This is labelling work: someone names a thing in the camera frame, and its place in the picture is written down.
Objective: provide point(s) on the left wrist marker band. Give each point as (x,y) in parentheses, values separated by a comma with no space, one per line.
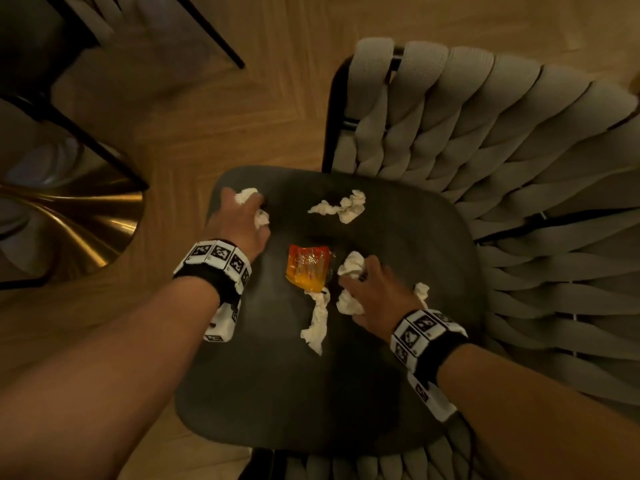
(220,264)

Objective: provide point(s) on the right wrist marker band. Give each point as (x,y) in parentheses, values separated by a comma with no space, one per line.
(422,339)

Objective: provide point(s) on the person's right fingers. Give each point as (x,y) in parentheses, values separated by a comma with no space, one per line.
(361,277)

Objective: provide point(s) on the dark grey seat cushion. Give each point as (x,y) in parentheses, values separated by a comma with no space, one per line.
(280,384)

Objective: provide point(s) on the person's left forearm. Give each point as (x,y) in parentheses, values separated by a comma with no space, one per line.
(100,364)

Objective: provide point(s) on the person's right forearm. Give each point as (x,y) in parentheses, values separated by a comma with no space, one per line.
(535,419)

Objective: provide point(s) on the person's left hand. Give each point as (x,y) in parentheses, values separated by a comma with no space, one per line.
(231,226)

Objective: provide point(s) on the person's left fingers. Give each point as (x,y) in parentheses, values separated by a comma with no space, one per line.
(254,201)

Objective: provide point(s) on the large white tissue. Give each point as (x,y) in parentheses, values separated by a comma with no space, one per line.
(350,267)

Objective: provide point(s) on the gold round table base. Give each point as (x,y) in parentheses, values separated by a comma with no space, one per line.
(75,224)

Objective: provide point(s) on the person's right hand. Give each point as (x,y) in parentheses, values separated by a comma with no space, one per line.
(381,300)

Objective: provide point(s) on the orange plastic wrapper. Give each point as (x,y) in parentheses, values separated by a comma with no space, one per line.
(308,268)

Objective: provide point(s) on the small white tissue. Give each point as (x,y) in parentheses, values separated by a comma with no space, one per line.
(261,218)

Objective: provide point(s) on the black metal frame chair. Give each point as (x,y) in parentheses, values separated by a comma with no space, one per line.
(45,49)

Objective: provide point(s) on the long twisted white tissue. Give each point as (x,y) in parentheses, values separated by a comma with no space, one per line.
(316,322)

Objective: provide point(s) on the beige woven chair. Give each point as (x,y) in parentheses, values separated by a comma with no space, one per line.
(540,194)

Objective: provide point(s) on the wrist marker band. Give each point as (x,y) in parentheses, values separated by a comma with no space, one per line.
(220,264)
(422,339)

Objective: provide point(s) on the flat crumpled white tissue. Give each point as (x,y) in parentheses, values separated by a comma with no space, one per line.
(346,206)

